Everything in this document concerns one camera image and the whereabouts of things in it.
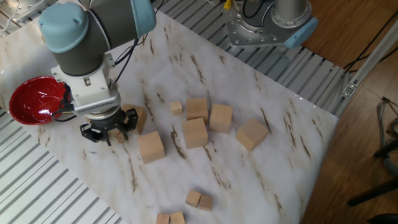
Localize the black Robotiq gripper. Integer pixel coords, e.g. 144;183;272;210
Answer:
79;108;139;147

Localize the small wooden cube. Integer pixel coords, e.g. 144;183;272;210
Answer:
111;129;127;144

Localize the large wooden cube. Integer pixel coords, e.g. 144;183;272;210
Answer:
185;98;209;124
208;103;234;134
235;117;269;152
136;131;166;165
182;117;209;150
120;103;147;136

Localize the red glossy bowl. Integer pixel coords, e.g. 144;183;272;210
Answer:
8;75;68;126

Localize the white marble board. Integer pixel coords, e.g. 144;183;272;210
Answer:
0;2;339;224

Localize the silver metal plate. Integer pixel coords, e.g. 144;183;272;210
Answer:
0;0;58;24

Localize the black chair leg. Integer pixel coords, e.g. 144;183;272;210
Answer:
346;177;398;208

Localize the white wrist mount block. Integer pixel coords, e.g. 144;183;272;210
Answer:
50;53;123;117

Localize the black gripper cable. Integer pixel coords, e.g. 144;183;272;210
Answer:
113;33;149;84
50;90;76;123

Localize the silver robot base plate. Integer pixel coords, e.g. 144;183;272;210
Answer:
222;0;289;50

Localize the silver corner bracket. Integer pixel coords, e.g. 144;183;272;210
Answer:
341;82;358;99

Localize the aluminium profile rail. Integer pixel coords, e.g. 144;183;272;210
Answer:
334;18;398;118

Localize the black floor cable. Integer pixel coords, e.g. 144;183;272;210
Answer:
343;11;398;70
348;45;398;74

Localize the grey cable bundle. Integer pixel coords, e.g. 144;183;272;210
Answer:
375;96;398;178

